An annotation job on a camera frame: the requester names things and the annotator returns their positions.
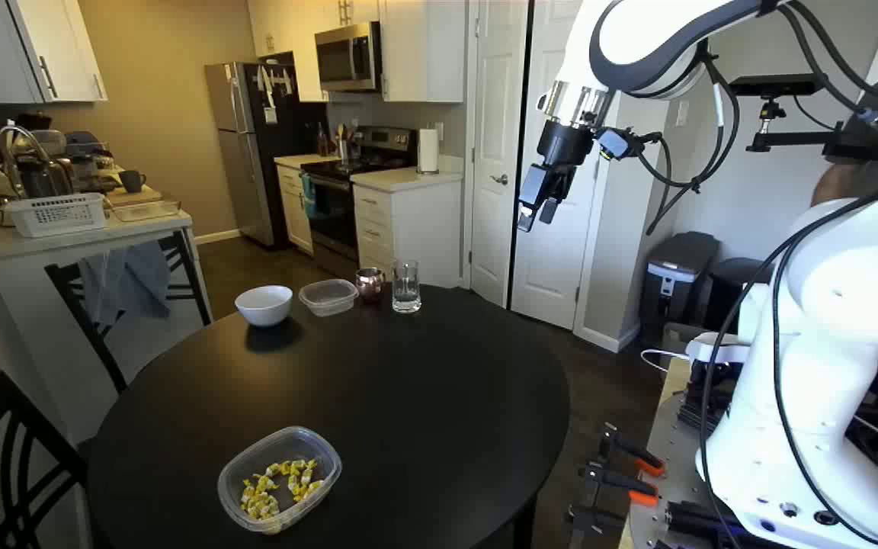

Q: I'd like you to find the black wooden chair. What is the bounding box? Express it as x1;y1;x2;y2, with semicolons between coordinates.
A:
44;229;215;394
0;371;91;549

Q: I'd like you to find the clear plastic lunch box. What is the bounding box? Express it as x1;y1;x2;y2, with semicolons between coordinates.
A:
217;426;343;535

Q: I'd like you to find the camera on mount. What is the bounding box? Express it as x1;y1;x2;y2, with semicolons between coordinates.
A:
729;73;878;165

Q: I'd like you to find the copper mug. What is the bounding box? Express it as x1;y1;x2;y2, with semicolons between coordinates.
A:
354;267;386;303

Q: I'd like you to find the clear drinking glass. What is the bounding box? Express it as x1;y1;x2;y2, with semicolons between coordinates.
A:
392;260;422;314

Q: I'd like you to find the person's forearm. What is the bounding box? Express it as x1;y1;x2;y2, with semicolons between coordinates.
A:
810;160;878;208

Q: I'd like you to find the black bin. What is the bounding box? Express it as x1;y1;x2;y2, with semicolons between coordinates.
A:
702;257;774;334

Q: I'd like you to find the kitchen tap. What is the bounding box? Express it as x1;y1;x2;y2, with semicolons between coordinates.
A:
0;125;51;201

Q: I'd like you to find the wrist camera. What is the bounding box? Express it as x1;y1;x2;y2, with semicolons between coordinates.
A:
598;127;644;162

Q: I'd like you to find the paper towel roll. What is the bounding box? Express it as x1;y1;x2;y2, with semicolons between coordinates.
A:
416;127;441;175

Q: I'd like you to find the clear plastic lid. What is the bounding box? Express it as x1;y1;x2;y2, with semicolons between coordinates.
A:
299;279;360;318

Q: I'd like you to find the steel refrigerator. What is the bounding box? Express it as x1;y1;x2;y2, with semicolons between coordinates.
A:
204;52;327;250

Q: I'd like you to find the white cable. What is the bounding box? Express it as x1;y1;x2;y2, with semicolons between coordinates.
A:
640;348;693;375

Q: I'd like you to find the clear glass dish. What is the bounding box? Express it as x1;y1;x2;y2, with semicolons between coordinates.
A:
111;199;181;223

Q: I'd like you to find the white drawer cabinet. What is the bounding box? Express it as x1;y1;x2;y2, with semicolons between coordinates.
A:
351;169;465;290

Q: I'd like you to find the grey cloth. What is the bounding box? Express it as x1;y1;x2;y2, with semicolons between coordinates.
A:
77;242;172;326

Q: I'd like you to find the white door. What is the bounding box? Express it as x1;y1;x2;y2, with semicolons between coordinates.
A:
469;0;534;309
510;0;624;331

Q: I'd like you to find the grey trash can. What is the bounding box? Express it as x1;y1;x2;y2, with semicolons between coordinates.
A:
639;230;722;346

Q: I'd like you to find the steel microwave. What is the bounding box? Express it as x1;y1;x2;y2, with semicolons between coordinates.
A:
313;21;383;94

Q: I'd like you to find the black clamp with orange handle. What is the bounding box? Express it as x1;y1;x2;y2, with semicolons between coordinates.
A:
578;464;661;509
599;423;666;479

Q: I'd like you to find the white bowl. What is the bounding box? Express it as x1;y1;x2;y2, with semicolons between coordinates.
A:
235;285;293;328

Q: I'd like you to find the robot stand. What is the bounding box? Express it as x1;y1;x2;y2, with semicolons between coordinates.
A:
619;357;878;549

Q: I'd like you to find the white plastic basket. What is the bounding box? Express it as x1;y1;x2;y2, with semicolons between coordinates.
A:
3;192;109;239

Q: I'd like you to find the white wall cabinet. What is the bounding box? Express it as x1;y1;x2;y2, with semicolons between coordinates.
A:
0;0;109;105

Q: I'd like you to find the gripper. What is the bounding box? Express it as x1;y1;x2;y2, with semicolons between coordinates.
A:
516;120;597;233

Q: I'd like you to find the heap of yellow candy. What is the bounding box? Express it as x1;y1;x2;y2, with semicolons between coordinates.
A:
240;457;325;522

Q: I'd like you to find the row of white wall cabinets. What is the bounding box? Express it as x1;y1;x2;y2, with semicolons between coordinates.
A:
246;0;468;104

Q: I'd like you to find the black steel stove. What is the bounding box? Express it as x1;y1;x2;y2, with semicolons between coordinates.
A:
300;125;418;281

